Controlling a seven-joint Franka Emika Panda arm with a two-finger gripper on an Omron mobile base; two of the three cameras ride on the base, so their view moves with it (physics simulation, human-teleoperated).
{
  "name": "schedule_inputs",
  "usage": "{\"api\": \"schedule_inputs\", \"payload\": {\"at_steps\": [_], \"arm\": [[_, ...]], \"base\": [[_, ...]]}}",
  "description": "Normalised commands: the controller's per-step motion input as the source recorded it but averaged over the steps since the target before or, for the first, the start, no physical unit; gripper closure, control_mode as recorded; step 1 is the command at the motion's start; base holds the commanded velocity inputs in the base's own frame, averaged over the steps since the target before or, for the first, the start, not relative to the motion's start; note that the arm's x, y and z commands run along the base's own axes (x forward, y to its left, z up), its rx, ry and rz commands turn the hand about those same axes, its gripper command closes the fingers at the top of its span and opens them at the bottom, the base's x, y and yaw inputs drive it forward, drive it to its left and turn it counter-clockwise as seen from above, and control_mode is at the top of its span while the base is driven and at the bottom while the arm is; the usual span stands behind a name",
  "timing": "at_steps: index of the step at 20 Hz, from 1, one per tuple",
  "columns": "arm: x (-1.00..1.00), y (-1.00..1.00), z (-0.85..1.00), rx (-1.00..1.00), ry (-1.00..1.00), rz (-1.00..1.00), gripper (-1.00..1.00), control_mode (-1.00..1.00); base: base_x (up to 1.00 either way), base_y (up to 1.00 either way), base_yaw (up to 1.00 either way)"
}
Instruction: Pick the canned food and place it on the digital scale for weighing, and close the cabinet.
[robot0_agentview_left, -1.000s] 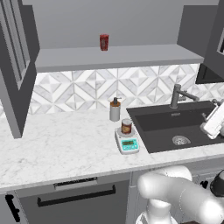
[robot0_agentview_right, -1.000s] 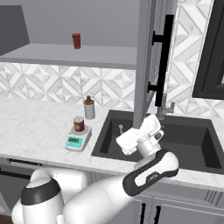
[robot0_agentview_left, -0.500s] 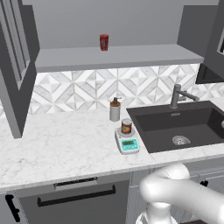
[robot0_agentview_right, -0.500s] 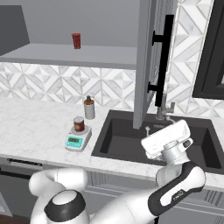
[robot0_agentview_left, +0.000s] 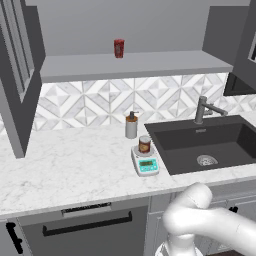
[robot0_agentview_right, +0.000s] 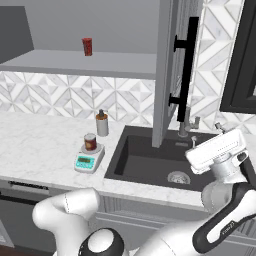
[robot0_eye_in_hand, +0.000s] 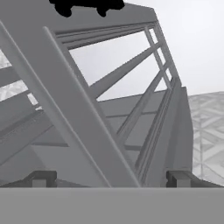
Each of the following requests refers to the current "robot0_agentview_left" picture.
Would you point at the grey base cupboard door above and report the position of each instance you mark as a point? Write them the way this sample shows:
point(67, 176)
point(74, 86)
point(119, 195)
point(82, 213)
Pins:
point(8, 240)

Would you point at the dark grey sink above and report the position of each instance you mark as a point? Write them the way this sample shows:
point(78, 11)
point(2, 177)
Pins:
point(203, 143)

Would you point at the grey soap dispenser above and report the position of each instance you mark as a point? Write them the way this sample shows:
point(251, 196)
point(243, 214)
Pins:
point(131, 126)

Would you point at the grey open cabinet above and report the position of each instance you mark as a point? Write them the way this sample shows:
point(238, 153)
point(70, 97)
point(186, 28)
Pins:
point(133, 40)

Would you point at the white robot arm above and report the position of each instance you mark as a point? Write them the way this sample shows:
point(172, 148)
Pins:
point(200, 220)

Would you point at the dark grey cabinet door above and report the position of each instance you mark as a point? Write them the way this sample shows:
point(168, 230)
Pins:
point(241, 50)
point(20, 76)

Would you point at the white teal digital scale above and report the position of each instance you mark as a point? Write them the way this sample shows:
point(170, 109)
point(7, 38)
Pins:
point(145, 161)

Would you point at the red can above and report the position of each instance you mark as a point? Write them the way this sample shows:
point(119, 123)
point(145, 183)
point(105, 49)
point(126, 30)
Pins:
point(119, 48)

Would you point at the grey base cupboard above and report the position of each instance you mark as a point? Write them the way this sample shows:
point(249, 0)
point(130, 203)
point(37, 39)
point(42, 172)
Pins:
point(213, 206)

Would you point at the grey tap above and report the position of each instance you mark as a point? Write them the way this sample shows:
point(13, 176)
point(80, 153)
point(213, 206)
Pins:
point(202, 110)

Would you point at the brown canned food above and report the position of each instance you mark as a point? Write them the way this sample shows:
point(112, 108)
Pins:
point(144, 144)

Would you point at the grey dishwasher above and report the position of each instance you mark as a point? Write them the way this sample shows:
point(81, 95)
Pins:
point(83, 228)

